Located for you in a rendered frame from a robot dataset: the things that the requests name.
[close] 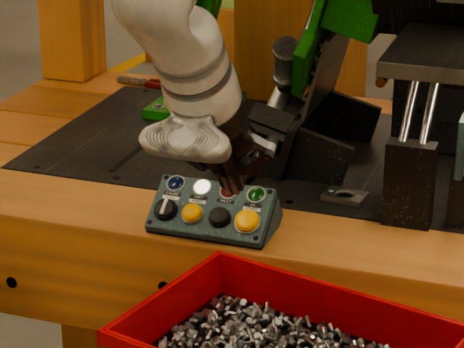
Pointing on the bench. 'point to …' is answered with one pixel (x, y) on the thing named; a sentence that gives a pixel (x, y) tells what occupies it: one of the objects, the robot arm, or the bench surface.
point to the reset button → (191, 212)
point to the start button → (246, 220)
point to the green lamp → (255, 194)
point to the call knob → (165, 208)
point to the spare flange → (359, 197)
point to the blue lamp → (175, 183)
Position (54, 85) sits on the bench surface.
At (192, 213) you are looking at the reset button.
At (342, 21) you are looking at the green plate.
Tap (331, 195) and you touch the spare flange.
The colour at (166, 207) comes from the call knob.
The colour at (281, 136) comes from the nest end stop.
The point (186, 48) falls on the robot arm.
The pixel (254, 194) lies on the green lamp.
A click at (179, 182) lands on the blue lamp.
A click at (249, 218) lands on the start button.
